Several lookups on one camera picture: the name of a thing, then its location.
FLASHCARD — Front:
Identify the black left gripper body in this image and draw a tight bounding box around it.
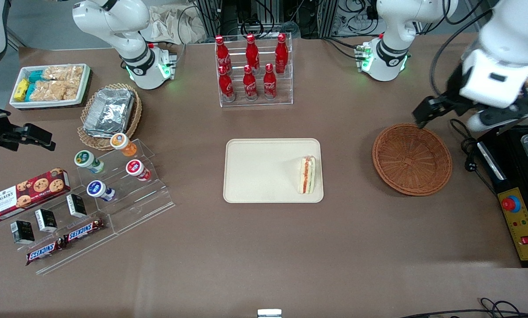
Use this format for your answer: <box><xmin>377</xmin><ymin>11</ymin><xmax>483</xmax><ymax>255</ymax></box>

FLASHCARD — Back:
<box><xmin>437</xmin><ymin>90</ymin><xmax>473</xmax><ymax>117</ymax></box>

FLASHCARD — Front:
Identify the triangular sandwich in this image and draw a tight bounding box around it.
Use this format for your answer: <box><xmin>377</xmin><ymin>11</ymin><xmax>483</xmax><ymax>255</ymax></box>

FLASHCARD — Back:
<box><xmin>297</xmin><ymin>155</ymin><xmax>316</xmax><ymax>195</ymax></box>

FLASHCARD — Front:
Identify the round brown wicker basket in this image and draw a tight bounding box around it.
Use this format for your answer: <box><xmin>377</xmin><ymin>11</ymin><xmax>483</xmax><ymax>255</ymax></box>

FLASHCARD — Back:
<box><xmin>372</xmin><ymin>123</ymin><xmax>453</xmax><ymax>197</ymax></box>

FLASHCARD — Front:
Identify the light woven wicker basket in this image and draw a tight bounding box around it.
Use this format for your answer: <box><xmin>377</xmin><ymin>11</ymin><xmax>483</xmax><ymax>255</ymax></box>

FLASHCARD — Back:
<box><xmin>77</xmin><ymin>83</ymin><xmax>143</xmax><ymax>151</ymax></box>

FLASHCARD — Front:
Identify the beige plastic tray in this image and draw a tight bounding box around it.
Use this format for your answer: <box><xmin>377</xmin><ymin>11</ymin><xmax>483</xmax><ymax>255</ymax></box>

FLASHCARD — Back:
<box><xmin>223</xmin><ymin>138</ymin><xmax>324</xmax><ymax>204</ymax></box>

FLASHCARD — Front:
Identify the clear bag of rice crackers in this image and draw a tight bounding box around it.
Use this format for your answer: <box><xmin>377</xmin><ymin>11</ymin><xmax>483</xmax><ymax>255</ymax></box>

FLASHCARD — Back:
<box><xmin>30</xmin><ymin>80</ymin><xmax>80</xmax><ymax>102</ymax></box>
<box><xmin>42</xmin><ymin>65</ymin><xmax>84</xmax><ymax>83</ymax></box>

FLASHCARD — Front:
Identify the green lid yogurt cup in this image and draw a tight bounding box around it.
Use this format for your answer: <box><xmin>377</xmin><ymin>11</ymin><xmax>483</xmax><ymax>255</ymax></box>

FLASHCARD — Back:
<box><xmin>74</xmin><ymin>150</ymin><xmax>105</xmax><ymax>174</ymax></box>

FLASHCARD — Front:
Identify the yellow snack packet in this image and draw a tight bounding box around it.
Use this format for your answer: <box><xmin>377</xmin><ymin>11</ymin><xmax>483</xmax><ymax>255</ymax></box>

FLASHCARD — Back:
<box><xmin>14</xmin><ymin>78</ymin><xmax>30</xmax><ymax>100</ymax></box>

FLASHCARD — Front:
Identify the red Walkers cookie box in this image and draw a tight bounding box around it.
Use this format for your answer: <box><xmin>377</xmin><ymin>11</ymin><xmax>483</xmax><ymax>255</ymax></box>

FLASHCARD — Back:
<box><xmin>0</xmin><ymin>168</ymin><xmax>71</xmax><ymax>222</ymax></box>

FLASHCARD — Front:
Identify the silver metal bar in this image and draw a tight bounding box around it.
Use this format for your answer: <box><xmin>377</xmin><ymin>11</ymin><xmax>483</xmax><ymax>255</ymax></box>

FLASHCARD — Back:
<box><xmin>496</xmin><ymin>110</ymin><xmax>528</xmax><ymax>136</ymax></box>

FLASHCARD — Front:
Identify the small black box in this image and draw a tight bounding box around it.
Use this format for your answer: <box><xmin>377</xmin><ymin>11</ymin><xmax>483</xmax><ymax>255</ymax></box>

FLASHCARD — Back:
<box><xmin>66</xmin><ymin>194</ymin><xmax>87</xmax><ymax>218</ymax></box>
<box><xmin>34</xmin><ymin>209</ymin><xmax>58</xmax><ymax>233</ymax></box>
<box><xmin>11</xmin><ymin>220</ymin><xmax>35</xmax><ymax>245</ymax></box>

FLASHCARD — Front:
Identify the white rectangular bin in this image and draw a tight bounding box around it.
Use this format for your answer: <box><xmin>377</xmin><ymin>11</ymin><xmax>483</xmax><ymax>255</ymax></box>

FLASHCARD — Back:
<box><xmin>9</xmin><ymin>63</ymin><xmax>91</xmax><ymax>110</ymax></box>

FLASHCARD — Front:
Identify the blue lid yogurt cup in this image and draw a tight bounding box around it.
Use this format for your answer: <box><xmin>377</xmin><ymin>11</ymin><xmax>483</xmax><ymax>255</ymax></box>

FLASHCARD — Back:
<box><xmin>87</xmin><ymin>180</ymin><xmax>115</xmax><ymax>202</ymax></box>

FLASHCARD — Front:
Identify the stack of foil containers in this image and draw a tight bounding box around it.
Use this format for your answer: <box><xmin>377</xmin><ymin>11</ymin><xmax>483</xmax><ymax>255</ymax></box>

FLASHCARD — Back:
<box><xmin>83</xmin><ymin>87</ymin><xmax>135</xmax><ymax>136</ymax></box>

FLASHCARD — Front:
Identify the orange lid yogurt cup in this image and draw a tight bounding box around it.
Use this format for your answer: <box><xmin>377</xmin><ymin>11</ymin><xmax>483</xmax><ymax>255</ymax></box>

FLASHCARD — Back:
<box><xmin>110</xmin><ymin>133</ymin><xmax>138</xmax><ymax>157</ymax></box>

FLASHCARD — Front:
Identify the black machine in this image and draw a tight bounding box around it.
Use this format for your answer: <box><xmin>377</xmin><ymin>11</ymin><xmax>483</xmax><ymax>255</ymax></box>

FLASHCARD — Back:
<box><xmin>476</xmin><ymin>125</ymin><xmax>528</xmax><ymax>268</ymax></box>

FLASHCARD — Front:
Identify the Snickers chocolate bar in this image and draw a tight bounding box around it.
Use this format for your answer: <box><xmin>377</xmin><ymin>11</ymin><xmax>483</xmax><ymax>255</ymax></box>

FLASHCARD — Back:
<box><xmin>26</xmin><ymin>238</ymin><xmax>66</xmax><ymax>266</ymax></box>
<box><xmin>64</xmin><ymin>219</ymin><xmax>106</xmax><ymax>244</ymax></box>

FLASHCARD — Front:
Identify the red lid yogurt cup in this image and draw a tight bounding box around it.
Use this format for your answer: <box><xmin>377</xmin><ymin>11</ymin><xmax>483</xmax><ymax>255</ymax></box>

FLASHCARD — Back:
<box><xmin>126</xmin><ymin>159</ymin><xmax>151</xmax><ymax>182</ymax></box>

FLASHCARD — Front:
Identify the clear acrylic snack step stand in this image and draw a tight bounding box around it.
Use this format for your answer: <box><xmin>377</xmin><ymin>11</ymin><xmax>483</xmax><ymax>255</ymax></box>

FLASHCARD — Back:
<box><xmin>0</xmin><ymin>190</ymin><xmax>120</xmax><ymax>275</ymax></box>

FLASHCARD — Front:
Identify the clear acrylic cup step stand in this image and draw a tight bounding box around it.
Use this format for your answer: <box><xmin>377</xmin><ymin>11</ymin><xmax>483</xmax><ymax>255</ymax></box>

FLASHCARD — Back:
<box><xmin>75</xmin><ymin>139</ymin><xmax>176</xmax><ymax>235</ymax></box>

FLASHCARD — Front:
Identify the red emergency stop button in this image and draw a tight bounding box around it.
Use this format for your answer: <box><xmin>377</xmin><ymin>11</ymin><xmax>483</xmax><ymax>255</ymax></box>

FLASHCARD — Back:
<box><xmin>502</xmin><ymin>194</ymin><xmax>521</xmax><ymax>213</ymax></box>

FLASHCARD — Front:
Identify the clear acrylic bottle rack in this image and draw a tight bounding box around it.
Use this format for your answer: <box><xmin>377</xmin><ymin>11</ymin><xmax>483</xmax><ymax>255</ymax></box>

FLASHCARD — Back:
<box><xmin>215</xmin><ymin>33</ymin><xmax>294</xmax><ymax>108</ymax></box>

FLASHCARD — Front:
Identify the yellow control panel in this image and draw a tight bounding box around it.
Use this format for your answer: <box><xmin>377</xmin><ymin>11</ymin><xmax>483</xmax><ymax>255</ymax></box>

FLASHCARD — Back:
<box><xmin>497</xmin><ymin>187</ymin><xmax>528</xmax><ymax>262</ymax></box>

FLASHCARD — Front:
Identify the red cola bottle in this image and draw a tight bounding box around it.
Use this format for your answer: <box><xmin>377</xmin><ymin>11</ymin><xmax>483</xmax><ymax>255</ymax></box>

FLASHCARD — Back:
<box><xmin>275</xmin><ymin>33</ymin><xmax>289</xmax><ymax>75</ymax></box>
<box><xmin>215</xmin><ymin>35</ymin><xmax>231</xmax><ymax>71</ymax></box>
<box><xmin>218</xmin><ymin>65</ymin><xmax>236</xmax><ymax>102</ymax></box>
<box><xmin>243</xmin><ymin>65</ymin><xmax>259</xmax><ymax>101</ymax></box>
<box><xmin>263</xmin><ymin>63</ymin><xmax>278</xmax><ymax>100</ymax></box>
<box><xmin>245</xmin><ymin>34</ymin><xmax>260</xmax><ymax>73</ymax></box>

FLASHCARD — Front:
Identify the beige cloth bag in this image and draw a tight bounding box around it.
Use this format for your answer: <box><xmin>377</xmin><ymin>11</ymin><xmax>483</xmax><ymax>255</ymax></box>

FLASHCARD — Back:
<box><xmin>147</xmin><ymin>4</ymin><xmax>207</xmax><ymax>45</ymax></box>

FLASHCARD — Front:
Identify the black power cable with plug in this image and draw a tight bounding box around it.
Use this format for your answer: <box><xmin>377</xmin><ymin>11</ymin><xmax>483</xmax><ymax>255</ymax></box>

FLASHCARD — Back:
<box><xmin>449</xmin><ymin>118</ymin><xmax>498</xmax><ymax>195</ymax></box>

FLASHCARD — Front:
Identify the black cable on table edge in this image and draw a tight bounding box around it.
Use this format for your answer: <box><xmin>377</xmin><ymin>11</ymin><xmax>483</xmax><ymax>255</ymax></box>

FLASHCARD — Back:
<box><xmin>401</xmin><ymin>298</ymin><xmax>528</xmax><ymax>318</ymax></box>

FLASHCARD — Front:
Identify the equipment rack with cables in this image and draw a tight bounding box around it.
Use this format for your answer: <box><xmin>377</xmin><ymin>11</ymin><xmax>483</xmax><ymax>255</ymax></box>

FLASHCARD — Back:
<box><xmin>193</xmin><ymin>0</ymin><xmax>379</xmax><ymax>40</ymax></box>

